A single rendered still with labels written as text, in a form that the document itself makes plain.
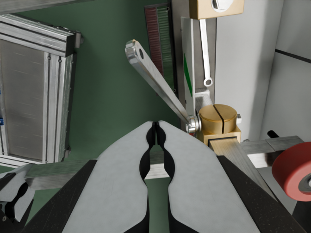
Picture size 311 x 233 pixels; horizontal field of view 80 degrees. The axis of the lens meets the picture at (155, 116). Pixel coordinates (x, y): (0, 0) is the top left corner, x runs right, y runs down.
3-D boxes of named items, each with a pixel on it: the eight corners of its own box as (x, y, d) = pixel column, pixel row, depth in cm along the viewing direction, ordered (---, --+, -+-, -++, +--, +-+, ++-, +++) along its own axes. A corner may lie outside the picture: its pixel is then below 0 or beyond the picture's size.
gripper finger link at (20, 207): (10, 167, 34) (-33, 215, 26) (41, 164, 34) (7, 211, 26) (18, 179, 36) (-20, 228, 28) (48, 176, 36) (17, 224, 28)
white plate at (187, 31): (186, 137, 45) (194, 167, 37) (178, 16, 33) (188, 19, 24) (188, 137, 45) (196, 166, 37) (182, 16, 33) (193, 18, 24)
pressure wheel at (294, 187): (245, 152, 36) (281, 208, 26) (250, 116, 32) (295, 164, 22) (288, 148, 35) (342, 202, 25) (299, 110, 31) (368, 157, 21)
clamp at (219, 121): (196, 170, 34) (203, 194, 30) (195, 105, 28) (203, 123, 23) (227, 167, 34) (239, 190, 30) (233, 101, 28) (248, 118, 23)
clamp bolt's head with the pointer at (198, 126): (182, 146, 39) (187, 131, 25) (180, 134, 40) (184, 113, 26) (191, 145, 39) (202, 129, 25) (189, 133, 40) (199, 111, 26)
